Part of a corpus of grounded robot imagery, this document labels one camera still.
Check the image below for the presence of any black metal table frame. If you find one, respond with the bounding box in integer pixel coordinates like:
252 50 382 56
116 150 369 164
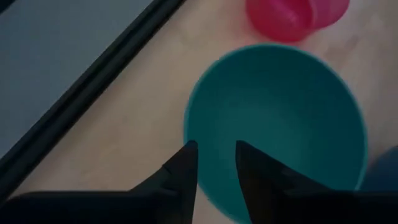
0 0 187 203

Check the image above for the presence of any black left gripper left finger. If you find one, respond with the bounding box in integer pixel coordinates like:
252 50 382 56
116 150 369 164
102 139 199 224

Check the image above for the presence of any blue-grey plastic bowl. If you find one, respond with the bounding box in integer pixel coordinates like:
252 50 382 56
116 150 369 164
360 146 398 192

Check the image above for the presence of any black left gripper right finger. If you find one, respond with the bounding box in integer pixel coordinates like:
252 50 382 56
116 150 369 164
235 139 358 224

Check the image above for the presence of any teal plastic bowl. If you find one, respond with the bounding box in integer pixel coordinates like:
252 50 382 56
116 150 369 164
183 43 369 224

